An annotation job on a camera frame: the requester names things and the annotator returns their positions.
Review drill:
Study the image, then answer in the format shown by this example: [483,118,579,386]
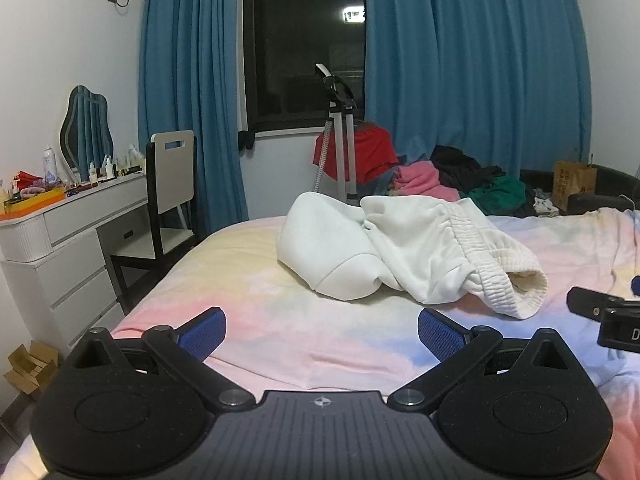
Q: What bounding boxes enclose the black cloth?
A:
[431,145,507,193]

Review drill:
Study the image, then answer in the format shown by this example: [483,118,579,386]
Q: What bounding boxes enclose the white spray can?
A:
[42,146,60,186]

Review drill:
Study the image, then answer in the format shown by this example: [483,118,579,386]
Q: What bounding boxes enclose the dark window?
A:
[242,0,368,136]

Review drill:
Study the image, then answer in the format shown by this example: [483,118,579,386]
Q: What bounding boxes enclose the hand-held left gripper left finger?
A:
[65,306,257,411]

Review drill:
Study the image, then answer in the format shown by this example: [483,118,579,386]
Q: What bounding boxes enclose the bed with pastel sheet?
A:
[0,207,640,480]

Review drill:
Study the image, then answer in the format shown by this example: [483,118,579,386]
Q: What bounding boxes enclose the black and white chair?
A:
[110,130,201,311]

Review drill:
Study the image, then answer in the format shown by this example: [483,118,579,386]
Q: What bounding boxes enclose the silver tripod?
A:
[312,63,361,206]

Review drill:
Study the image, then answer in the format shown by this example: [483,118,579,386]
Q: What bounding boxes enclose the red cloth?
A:
[313,122,401,183]

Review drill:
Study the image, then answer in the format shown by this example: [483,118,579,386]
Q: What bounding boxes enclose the orange tray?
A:
[0,187,68,221]

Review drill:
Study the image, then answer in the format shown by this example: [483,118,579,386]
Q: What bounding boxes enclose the row of cosmetic bottles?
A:
[87,145,148,183]

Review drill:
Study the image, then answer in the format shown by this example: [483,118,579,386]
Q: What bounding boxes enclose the cardboard box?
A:
[4,341,60,396]

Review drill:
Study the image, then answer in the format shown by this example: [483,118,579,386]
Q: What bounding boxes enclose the brown paper bag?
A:
[552,160,598,212]

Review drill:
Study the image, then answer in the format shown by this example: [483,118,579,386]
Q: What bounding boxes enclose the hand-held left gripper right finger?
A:
[387,308,581,413]

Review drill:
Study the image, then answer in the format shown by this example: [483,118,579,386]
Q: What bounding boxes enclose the wavy vanity mirror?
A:
[60,85,117,182]

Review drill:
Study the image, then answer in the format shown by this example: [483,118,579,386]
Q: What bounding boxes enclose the white dressing desk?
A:
[0,172,151,361]

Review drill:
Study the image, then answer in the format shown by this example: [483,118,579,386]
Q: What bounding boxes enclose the green cloth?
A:
[460,174,540,218]

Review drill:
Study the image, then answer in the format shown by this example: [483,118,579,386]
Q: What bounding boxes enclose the dark sofa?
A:
[520,164,640,218]

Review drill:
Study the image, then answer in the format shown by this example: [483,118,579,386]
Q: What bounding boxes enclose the white pants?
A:
[276,191,549,321]

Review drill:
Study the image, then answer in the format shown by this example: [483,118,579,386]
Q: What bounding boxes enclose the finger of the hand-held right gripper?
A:
[566,286,626,320]

